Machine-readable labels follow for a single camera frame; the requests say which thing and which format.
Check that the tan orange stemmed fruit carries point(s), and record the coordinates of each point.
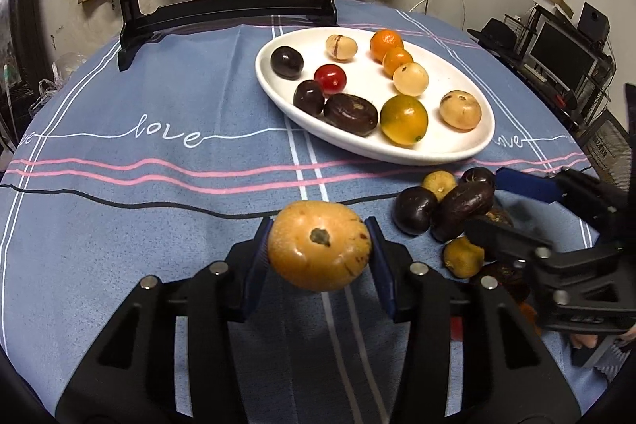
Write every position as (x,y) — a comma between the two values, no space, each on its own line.
(319,245)

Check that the small yellow spotted fruit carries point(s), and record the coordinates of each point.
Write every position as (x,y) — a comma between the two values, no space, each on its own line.
(439,184)

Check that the smooth beige round fruit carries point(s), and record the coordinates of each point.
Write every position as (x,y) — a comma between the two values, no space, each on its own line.
(410,79)

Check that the dark brown oblong fruit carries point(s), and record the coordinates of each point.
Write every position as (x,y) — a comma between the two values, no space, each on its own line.
(464,210)
(351,114)

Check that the red cherry tomato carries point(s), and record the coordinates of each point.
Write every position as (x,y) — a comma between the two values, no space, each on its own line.
(330,77)
(456,329)

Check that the yellow tomato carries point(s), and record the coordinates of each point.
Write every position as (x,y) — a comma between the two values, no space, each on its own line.
(463,257)

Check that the clear plastic bag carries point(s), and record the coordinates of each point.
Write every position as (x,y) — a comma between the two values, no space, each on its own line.
(64,66)

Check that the beige spotted round fruit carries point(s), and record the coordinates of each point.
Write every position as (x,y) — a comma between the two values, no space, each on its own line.
(341,47)

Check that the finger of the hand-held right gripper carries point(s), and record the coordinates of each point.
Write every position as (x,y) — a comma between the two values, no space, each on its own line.
(502,240)
(526,185)

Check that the person's right hand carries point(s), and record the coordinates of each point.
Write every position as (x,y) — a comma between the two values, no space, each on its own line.
(584,341)

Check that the black computer desk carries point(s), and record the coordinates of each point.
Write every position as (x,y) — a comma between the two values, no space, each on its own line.
(546,91)

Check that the orange tangerine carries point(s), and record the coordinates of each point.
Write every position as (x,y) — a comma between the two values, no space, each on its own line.
(399,62)
(386,42)

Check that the yellow green citrus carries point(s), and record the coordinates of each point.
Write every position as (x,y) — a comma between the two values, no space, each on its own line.
(403,120)

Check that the blue striped tablecloth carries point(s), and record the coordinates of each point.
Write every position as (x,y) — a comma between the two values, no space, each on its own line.
(124,230)

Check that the computer monitor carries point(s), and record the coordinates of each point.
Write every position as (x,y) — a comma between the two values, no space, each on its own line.
(561,51)

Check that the beige fruit with hollow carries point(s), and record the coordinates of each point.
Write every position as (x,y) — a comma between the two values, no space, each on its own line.
(460,109)

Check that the white oval plate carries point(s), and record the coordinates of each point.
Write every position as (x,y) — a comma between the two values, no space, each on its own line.
(365,81)

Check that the black speaker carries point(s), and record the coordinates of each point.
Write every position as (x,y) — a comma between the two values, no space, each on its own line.
(594,21)

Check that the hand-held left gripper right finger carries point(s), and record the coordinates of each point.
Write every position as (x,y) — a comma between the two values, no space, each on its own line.
(380,265)

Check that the black hat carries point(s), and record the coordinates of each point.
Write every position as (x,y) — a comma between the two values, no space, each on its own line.
(497,34)

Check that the black mesh chair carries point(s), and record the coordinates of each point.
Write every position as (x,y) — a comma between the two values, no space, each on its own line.
(608,146)

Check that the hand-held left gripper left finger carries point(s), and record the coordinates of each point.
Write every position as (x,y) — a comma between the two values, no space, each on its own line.
(256,255)

